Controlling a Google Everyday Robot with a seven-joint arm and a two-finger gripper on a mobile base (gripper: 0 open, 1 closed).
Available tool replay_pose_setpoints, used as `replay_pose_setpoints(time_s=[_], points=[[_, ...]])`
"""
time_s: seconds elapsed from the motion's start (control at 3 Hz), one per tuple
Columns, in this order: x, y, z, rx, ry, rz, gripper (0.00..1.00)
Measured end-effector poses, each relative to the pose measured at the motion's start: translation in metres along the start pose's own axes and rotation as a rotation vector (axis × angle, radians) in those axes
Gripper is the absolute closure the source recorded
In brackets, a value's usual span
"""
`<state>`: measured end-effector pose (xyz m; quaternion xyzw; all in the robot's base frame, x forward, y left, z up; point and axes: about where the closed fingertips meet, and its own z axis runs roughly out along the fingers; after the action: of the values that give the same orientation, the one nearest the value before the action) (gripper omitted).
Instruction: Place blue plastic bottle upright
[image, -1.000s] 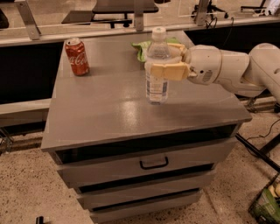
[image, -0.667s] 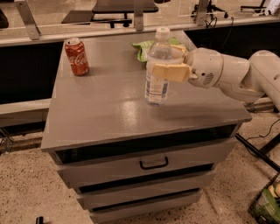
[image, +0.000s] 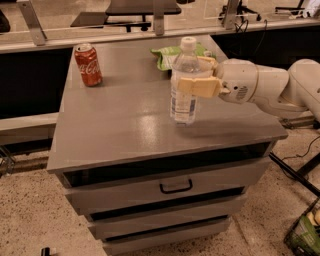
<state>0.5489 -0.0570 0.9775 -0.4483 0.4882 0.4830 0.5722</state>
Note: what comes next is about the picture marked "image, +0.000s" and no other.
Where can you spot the clear blue-label plastic bottle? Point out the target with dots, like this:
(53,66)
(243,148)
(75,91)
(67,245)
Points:
(185,68)

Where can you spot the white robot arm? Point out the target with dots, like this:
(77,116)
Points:
(279,92)

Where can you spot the black drawer handle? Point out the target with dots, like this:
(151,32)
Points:
(176,187)

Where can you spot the metal railing frame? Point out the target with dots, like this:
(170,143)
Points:
(46,24)

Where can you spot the green chip bag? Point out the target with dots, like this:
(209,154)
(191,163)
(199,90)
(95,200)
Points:
(166,55)

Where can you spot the black tripod leg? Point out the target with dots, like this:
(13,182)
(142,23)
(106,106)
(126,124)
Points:
(294,174)

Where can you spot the grey drawer cabinet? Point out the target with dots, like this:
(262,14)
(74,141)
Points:
(115,143)

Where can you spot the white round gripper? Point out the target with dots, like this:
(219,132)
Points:
(236,81)

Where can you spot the red coca-cola can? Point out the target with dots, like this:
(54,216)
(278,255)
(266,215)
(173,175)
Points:
(88,64)

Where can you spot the black wire basket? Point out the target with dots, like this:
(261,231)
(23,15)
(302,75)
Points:
(303,237)

